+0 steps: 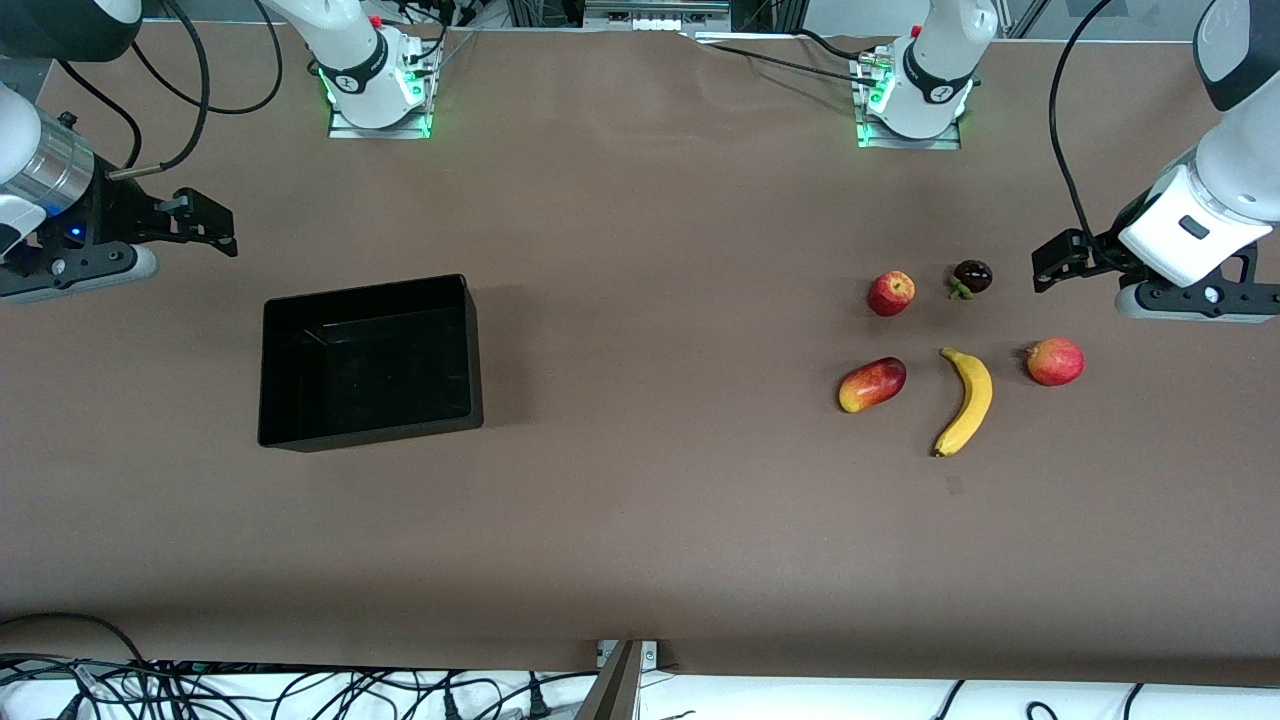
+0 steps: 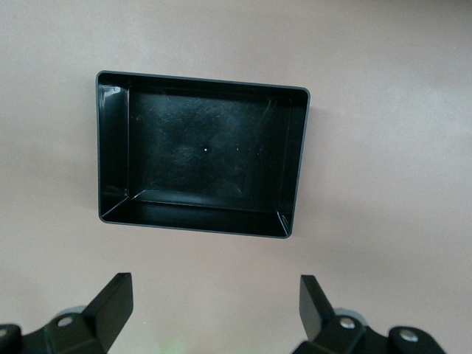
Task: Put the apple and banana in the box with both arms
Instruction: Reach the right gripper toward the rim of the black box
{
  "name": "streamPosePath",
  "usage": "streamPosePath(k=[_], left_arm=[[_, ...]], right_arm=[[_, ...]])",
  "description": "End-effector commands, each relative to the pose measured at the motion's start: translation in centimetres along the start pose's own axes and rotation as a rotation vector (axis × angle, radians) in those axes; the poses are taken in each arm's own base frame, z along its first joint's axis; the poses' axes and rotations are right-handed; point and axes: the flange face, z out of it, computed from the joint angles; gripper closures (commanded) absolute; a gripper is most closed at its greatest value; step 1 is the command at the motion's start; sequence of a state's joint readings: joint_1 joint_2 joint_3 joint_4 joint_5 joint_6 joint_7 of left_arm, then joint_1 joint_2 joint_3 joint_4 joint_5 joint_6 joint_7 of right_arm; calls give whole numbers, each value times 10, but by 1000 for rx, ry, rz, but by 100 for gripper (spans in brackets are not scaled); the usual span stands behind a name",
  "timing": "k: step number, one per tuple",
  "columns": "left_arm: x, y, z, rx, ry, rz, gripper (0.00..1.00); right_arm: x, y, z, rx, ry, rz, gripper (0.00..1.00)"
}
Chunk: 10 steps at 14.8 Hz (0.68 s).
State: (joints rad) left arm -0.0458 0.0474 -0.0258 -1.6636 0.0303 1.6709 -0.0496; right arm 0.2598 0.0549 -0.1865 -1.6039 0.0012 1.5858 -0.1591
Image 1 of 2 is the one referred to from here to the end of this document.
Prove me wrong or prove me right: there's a red striped apple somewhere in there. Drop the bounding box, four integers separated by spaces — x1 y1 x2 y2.
867 270 916 318

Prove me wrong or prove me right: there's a dark purple mangosteen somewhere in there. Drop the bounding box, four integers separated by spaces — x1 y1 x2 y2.
947 259 994 302

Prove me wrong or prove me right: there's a tangled black cable bundle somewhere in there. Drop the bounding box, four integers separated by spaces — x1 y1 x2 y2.
0 652 601 720

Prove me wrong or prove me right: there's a yellow banana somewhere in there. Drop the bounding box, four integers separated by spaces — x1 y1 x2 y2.
933 347 995 458

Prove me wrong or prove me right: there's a red yellow mango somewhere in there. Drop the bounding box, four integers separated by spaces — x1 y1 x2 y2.
838 357 908 414

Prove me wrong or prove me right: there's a black plastic box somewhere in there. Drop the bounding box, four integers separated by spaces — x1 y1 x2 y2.
257 274 485 453

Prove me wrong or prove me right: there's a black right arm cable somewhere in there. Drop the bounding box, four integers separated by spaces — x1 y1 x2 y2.
55 0 285 181

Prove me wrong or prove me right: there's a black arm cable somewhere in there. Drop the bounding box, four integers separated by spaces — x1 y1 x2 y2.
55 0 285 181
1048 0 1117 251

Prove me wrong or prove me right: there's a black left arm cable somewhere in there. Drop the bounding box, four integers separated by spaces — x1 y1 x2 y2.
1048 0 1117 251

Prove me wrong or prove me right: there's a dark metal beam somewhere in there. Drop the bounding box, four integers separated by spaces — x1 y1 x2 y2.
575 640 644 720

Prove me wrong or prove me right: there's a looped black cable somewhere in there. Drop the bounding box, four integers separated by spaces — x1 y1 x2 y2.
0 612 151 666

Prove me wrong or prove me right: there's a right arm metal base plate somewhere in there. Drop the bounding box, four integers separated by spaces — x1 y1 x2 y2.
327 35 434 140

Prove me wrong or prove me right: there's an aluminium frame profile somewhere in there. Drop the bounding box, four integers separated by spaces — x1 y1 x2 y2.
731 0 807 32

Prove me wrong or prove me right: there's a thin black cable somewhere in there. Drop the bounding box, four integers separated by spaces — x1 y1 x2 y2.
712 42 876 79
793 28 866 61

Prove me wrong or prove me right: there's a table cover sheet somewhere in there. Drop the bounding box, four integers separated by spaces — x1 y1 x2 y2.
0 20 1280 687

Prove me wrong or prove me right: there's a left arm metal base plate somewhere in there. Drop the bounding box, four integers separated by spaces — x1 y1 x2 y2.
853 48 963 151

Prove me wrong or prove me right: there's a white power strip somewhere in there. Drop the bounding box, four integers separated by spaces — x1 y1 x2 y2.
584 0 732 32

